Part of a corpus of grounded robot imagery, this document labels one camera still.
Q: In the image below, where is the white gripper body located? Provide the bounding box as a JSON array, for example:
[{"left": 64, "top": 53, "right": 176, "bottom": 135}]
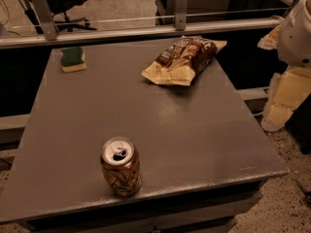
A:
[{"left": 278, "top": 4, "right": 311, "bottom": 67}]

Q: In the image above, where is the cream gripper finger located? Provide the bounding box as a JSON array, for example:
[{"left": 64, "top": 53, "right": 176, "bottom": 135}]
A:
[
  {"left": 258, "top": 25, "right": 281, "bottom": 50},
  {"left": 260, "top": 66, "right": 311, "bottom": 132}
]

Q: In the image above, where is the brown chip bag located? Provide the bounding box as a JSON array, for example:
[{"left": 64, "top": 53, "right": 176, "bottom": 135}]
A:
[{"left": 141, "top": 36, "right": 226, "bottom": 86}]

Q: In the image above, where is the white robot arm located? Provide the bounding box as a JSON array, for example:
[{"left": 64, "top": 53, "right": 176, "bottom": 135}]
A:
[{"left": 258, "top": 0, "right": 311, "bottom": 132}]

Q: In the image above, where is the orange soda can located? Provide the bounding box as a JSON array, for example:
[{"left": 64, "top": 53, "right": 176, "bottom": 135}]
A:
[{"left": 100, "top": 137, "right": 142, "bottom": 197}]

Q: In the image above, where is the green yellow sponge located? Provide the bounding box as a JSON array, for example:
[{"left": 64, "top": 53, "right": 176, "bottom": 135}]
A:
[{"left": 60, "top": 47, "right": 86, "bottom": 73}]

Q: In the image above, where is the black office chair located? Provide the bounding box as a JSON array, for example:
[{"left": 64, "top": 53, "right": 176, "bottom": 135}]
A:
[{"left": 47, "top": 0, "right": 93, "bottom": 32}]

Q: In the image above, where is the metal guard rail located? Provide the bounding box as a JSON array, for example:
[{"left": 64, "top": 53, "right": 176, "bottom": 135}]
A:
[{"left": 0, "top": 17, "right": 281, "bottom": 50}]

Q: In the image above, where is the grey metal bracket post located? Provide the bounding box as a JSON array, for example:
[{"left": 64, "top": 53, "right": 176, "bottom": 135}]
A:
[{"left": 174, "top": 0, "right": 188, "bottom": 31}]

